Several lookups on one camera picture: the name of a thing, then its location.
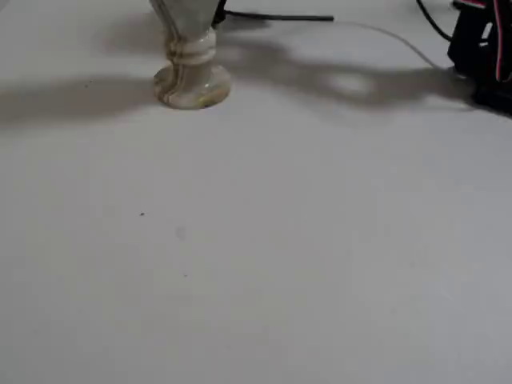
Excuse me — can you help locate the red rose with green stem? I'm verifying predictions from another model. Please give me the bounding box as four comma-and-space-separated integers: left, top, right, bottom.
212, 8, 335, 23

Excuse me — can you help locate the red and white servo wire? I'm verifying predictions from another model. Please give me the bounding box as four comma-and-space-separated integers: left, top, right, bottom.
490, 0, 512, 82

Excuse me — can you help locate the thin black cable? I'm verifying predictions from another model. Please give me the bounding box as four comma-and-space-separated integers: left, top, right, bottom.
415, 0, 455, 41

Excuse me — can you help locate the striped onyx stone vase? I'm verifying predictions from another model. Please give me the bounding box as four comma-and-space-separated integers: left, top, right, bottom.
148, 0, 233, 110

